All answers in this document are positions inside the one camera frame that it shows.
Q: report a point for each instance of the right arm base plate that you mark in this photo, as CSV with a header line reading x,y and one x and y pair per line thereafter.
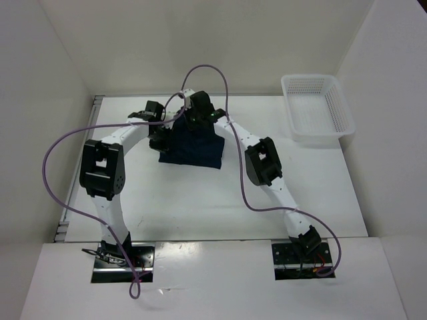
x,y
288,266

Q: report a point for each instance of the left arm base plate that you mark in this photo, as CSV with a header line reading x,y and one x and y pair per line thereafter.
x,y
110,269

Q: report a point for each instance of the navy blue shorts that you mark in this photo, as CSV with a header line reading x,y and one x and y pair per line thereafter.
x,y
200,147

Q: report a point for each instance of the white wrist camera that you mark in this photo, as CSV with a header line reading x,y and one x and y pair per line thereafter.
x,y
186,94
169,118

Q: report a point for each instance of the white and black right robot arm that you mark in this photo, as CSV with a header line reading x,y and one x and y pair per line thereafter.
x,y
260,163

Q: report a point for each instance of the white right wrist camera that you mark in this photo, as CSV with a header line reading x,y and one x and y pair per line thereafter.
x,y
186,94

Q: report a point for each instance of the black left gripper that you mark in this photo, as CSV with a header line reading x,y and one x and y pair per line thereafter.
x,y
163,146

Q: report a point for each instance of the white perforated plastic basket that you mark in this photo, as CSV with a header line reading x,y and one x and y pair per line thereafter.
x,y
317,108

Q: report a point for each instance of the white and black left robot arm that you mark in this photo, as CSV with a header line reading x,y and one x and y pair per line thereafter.
x,y
102,175

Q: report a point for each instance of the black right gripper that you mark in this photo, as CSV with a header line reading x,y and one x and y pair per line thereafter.
x,y
189,123

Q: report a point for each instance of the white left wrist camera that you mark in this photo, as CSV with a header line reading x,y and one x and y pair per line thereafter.
x,y
169,118

